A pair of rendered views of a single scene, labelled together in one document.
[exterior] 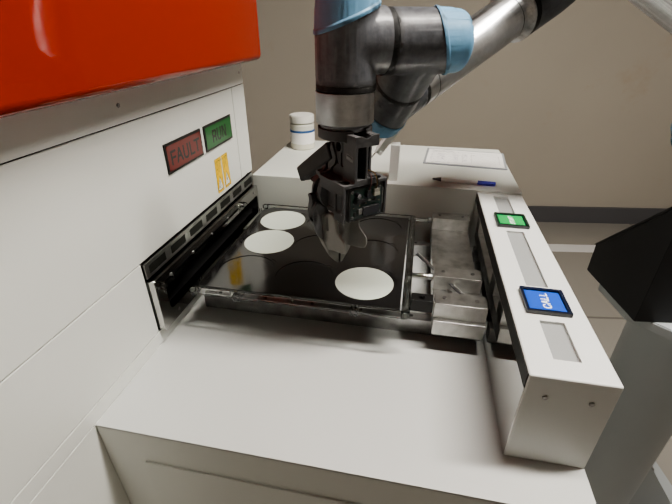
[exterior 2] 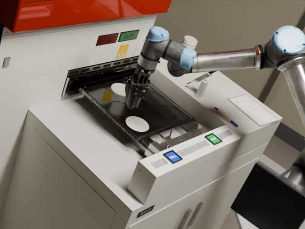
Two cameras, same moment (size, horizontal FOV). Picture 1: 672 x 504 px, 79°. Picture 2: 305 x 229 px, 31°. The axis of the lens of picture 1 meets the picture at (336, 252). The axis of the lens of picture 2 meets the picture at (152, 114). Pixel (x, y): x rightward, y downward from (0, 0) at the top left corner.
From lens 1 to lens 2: 1.60 m
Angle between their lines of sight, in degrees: 18
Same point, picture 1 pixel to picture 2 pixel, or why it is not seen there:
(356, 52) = (151, 49)
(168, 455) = (41, 131)
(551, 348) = (154, 163)
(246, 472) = (57, 148)
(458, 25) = (186, 57)
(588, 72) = not seen: outside the picture
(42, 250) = (47, 54)
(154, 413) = (44, 116)
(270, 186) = not seen: hidden behind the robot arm
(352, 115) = (144, 64)
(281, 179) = not seen: hidden behind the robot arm
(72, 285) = (47, 66)
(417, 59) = (170, 59)
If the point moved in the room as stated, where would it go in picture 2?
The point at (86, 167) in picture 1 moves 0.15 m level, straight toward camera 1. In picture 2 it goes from (70, 37) to (65, 55)
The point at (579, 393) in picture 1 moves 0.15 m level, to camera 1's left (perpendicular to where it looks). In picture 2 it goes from (147, 173) to (114, 150)
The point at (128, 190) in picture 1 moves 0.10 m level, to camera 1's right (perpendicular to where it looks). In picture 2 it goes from (78, 46) to (97, 58)
